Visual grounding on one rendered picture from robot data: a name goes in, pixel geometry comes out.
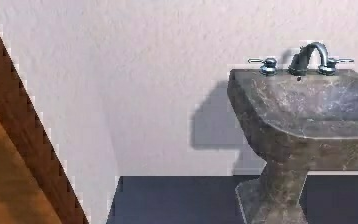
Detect brown wooden room door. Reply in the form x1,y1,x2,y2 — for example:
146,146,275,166
0,9,90,224

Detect grey stone pedestal sink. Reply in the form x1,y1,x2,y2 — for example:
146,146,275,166
227,68,358,224

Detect chrome curved tap spout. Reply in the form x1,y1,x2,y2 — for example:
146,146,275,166
287,41,330,76

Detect chrome tap handle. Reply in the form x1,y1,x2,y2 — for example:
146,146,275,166
317,57,355,76
247,57,279,76

